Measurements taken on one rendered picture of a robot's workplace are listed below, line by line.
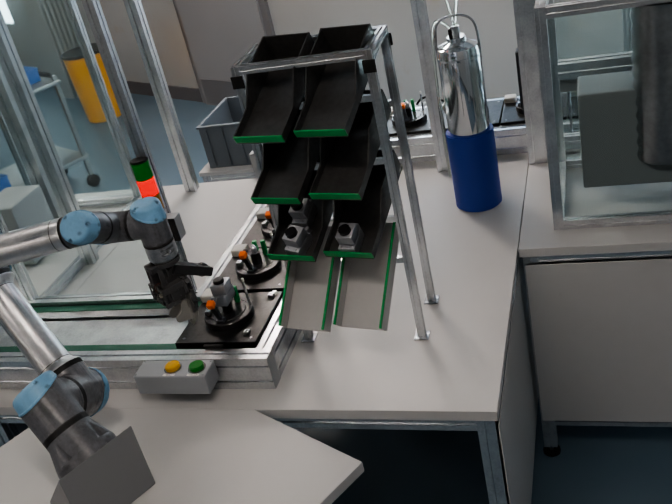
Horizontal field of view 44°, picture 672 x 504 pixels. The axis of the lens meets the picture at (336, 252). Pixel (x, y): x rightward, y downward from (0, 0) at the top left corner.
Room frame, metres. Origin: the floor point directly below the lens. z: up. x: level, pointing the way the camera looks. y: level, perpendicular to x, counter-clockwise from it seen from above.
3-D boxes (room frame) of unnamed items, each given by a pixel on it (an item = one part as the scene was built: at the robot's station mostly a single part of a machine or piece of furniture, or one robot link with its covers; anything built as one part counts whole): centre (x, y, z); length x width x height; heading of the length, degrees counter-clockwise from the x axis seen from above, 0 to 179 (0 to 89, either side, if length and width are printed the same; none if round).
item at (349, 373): (2.41, 0.17, 0.84); 1.50 x 1.41 x 0.03; 69
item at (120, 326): (2.13, 0.60, 0.91); 0.84 x 0.28 x 0.10; 69
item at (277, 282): (2.24, 0.24, 1.01); 0.24 x 0.24 x 0.13; 69
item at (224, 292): (2.01, 0.33, 1.06); 0.08 x 0.04 x 0.07; 159
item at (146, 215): (1.83, 0.41, 1.38); 0.09 x 0.08 x 0.11; 75
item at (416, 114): (3.15, -0.41, 1.01); 0.24 x 0.24 x 0.13; 69
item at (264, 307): (2.00, 0.33, 0.96); 0.24 x 0.24 x 0.02; 69
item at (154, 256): (1.83, 0.41, 1.30); 0.08 x 0.08 x 0.05
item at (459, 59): (2.53, -0.52, 1.32); 0.14 x 0.14 x 0.38
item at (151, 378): (1.83, 0.49, 0.93); 0.21 x 0.07 x 0.06; 69
